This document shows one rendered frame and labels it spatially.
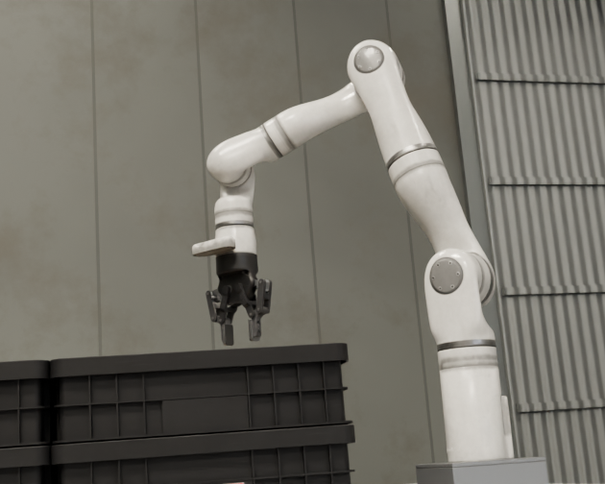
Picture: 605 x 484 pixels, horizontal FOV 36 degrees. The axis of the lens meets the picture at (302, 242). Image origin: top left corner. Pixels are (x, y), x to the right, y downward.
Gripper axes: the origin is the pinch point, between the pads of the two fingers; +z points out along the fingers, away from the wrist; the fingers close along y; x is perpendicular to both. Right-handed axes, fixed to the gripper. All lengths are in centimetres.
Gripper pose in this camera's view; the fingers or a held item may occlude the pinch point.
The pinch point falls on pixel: (241, 334)
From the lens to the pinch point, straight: 167.9
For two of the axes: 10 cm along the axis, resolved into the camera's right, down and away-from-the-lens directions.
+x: -5.9, -1.4, -7.9
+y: -8.0, 1.9, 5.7
